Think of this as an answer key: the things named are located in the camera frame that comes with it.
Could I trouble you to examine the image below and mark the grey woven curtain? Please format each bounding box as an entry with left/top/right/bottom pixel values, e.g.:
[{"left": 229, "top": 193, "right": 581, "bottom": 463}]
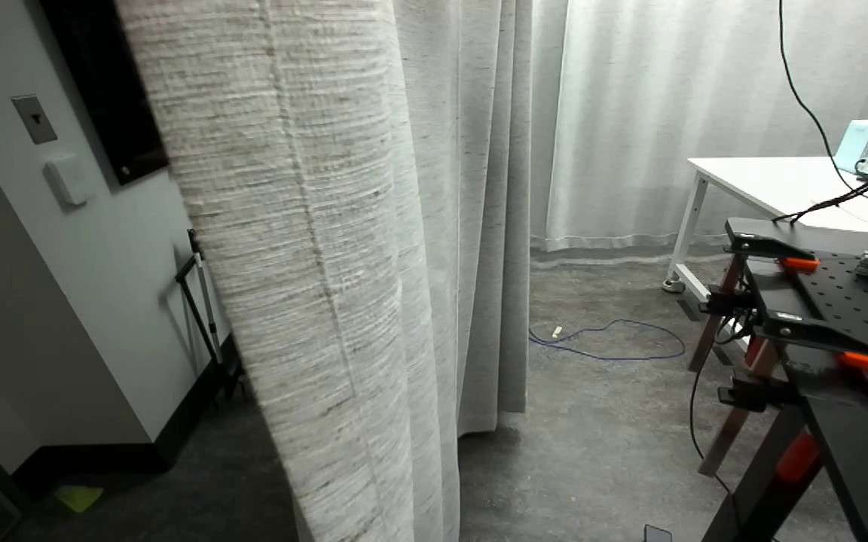
[{"left": 114, "top": 0, "right": 536, "bottom": 542}]

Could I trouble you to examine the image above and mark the white wall switch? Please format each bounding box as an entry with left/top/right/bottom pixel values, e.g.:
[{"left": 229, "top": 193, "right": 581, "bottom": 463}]
[{"left": 41, "top": 154, "right": 92, "bottom": 213}]

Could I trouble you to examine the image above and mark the sheer white curtain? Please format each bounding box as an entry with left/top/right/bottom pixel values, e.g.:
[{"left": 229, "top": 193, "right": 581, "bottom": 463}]
[{"left": 531, "top": 0, "right": 868, "bottom": 256}]

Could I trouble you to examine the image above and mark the white side table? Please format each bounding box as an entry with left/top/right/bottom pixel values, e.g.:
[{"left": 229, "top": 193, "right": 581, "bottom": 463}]
[{"left": 661, "top": 154, "right": 868, "bottom": 308}]

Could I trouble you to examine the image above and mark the black hanging cable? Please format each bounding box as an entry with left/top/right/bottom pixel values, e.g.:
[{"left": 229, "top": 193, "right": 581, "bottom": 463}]
[{"left": 770, "top": 0, "right": 868, "bottom": 219}]

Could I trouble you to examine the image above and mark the yellow-green floor scrap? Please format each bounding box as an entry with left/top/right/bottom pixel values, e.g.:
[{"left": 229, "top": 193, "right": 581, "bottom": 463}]
[{"left": 49, "top": 482, "right": 109, "bottom": 519}]

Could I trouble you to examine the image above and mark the blue floor cable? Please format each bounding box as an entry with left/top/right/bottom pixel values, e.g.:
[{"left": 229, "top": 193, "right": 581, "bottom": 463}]
[{"left": 527, "top": 317, "right": 690, "bottom": 364}]

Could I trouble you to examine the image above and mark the dark wall panel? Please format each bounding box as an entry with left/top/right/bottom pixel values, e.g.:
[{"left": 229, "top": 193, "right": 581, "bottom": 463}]
[{"left": 33, "top": 0, "right": 170, "bottom": 191}]

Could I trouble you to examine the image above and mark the orange clamp on leg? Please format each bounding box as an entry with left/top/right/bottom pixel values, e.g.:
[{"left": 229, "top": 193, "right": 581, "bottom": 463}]
[{"left": 770, "top": 430, "right": 826, "bottom": 489}]

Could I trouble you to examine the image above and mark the black clamp orange handle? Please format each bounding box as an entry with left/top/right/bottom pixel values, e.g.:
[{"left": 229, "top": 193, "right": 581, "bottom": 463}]
[{"left": 753, "top": 308, "right": 868, "bottom": 384}]

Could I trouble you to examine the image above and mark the grey wall plate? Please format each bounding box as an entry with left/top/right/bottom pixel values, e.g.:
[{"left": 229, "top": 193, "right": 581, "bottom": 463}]
[{"left": 10, "top": 94, "right": 60, "bottom": 149}]

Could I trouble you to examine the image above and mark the small orange clamp handle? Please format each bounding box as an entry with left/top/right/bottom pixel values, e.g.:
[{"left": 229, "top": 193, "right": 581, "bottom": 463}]
[{"left": 778, "top": 253, "right": 821, "bottom": 278}]

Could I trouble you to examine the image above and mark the black tripod stand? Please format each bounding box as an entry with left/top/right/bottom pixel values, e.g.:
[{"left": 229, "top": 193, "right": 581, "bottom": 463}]
[{"left": 160, "top": 228, "right": 249, "bottom": 407}]

